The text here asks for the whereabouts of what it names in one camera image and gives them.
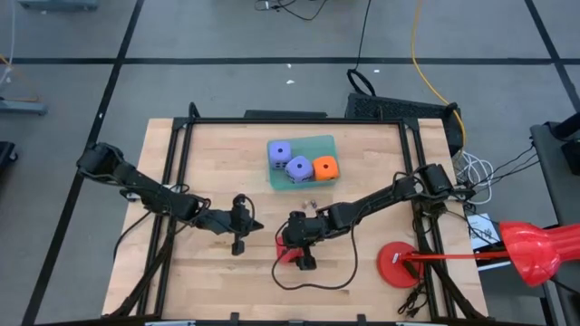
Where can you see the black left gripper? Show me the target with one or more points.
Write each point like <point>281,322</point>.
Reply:
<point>229,222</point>

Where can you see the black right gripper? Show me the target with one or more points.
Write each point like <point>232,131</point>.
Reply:
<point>301,228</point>

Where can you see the red foam die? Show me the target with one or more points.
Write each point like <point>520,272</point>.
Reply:
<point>285,254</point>

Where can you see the purple foam die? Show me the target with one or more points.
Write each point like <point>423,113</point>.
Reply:
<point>292,169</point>
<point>274,151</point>

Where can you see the orange foam die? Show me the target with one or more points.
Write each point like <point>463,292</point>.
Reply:
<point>319,169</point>

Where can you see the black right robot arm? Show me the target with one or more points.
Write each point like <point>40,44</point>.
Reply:
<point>376,199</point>

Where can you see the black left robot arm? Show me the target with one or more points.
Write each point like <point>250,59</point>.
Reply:
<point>136,181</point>

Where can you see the teal plastic tray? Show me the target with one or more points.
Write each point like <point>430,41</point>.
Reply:
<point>312,147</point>

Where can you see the black table clamp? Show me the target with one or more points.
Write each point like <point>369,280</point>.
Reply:
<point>194,111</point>
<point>234,317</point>
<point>361,318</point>

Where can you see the red desk lamp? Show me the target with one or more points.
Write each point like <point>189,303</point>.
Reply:
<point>399,271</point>

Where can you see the black perforated computer case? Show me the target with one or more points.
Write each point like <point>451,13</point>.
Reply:
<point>394,108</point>

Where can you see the white printed paper sheet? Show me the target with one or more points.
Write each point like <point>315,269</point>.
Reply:
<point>480,226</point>

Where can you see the grey side table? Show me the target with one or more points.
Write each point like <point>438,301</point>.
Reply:
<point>550,190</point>

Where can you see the black floor object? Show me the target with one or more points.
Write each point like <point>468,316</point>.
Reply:
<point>6,151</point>

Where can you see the grey metal desk foot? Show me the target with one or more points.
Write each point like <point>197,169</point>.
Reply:
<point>22,108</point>
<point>59,3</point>

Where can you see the black equipment block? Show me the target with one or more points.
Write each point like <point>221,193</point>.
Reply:
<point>572,154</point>

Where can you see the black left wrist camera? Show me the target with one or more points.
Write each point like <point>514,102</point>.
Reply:
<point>238,248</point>

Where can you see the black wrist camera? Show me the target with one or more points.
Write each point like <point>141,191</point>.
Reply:
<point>238,248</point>
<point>307,262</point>

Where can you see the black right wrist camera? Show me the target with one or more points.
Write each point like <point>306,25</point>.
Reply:
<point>307,262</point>

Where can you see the black aluminium table frame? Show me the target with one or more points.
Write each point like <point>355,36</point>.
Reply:
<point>294,121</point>

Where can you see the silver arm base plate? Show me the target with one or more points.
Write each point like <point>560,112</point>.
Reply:
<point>132,196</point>

